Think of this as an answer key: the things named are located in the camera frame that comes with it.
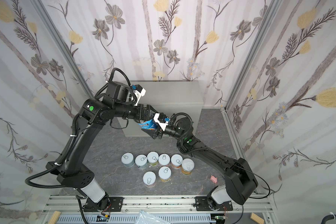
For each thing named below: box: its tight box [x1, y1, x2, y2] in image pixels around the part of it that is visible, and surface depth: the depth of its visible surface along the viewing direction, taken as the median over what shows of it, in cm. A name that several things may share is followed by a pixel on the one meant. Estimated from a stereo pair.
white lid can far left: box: [120, 152, 135, 168], surface depth 88 cm
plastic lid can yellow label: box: [181, 158, 195, 176], surface depth 83 cm
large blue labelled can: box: [138, 119, 159, 130], surface depth 61 cm
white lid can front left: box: [142, 171, 157, 188], surface depth 80 cm
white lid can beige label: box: [158, 153, 171, 167], surface depth 87 cm
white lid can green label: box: [146, 151, 160, 167], surface depth 88 cm
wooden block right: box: [249, 212, 265, 224], surface depth 70 cm
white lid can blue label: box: [134, 154, 149, 170], surface depth 86 cm
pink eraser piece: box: [210, 175, 218, 184], surface depth 83 cm
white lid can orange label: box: [170, 154, 184, 169], surface depth 86 cm
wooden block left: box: [48, 210, 62, 224], surface depth 71 cm
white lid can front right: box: [158, 166, 172, 183], surface depth 82 cm
